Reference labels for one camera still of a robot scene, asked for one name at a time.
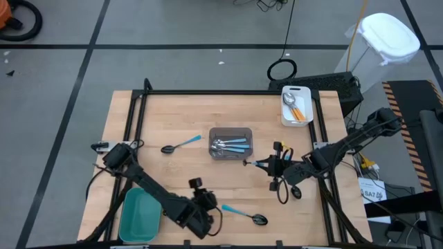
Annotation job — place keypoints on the orange shop vacuum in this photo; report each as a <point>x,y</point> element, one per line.
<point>4,15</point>

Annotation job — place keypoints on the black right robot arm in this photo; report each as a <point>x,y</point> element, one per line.
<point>346,145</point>

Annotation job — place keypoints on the hazard striped floor mat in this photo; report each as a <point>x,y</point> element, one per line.
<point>408,103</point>

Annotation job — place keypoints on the yellow power plugs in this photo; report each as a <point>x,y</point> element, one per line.
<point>367,162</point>

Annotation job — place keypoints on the white lidded trash can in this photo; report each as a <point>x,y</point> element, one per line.
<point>387,34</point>

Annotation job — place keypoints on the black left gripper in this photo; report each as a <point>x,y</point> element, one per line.
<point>206,200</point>

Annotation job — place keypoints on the white plastic bin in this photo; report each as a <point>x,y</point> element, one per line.
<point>306,100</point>

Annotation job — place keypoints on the black equipment stand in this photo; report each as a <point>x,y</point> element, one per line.
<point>432,155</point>

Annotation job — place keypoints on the grey translucent bin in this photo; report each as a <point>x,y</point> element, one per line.
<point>247,155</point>

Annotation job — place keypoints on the white paper label sheet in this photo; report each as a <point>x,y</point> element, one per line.
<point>372,193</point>

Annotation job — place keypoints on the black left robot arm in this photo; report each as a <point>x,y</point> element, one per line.
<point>155,193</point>

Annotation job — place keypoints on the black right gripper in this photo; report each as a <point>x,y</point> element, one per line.
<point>290,169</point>

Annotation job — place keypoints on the teal plastic bin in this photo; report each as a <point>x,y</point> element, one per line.
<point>138,224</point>

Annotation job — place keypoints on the black computer tower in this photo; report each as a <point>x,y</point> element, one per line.
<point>322,83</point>

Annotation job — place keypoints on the small yellow gripper tag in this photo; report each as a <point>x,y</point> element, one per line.
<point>284,145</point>

